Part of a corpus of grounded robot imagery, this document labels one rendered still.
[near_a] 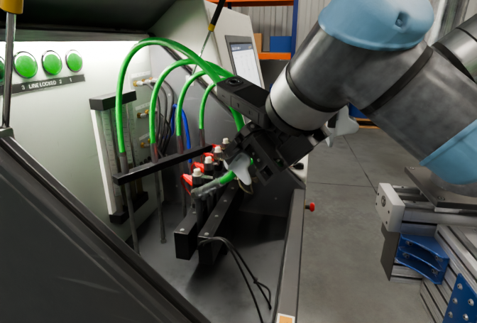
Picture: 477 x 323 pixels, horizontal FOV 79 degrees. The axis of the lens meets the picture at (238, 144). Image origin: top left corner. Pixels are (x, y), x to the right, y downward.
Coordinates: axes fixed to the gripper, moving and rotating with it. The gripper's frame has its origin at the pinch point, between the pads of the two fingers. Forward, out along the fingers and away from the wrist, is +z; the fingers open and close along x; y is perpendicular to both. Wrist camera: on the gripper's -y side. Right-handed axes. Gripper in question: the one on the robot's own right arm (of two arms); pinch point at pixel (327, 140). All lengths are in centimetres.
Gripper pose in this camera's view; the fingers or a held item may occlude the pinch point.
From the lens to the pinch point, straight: 61.9
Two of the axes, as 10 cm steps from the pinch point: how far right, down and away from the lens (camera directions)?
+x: 2.5, -3.3, 9.1
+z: 0.0, 9.4, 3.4
